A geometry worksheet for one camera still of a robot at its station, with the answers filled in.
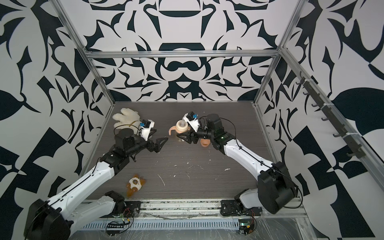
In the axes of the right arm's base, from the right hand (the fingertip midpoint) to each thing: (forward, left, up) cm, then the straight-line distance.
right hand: (182, 127), depth 76 cm
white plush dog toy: (+16, +35, -12) cm, 41 cm away
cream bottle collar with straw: (-2, 0, +5) cm, 5 cm away
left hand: (-1, +11, -2) cm, 11 cm away
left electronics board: (-39, +33, -27) cm, 58 cm away
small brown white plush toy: (-21, +25, -21) cm, 39 cm away
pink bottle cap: (+4, -13, -22) cm, 26 cm away
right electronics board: (-39, -30, -25) cm, 55 cm away
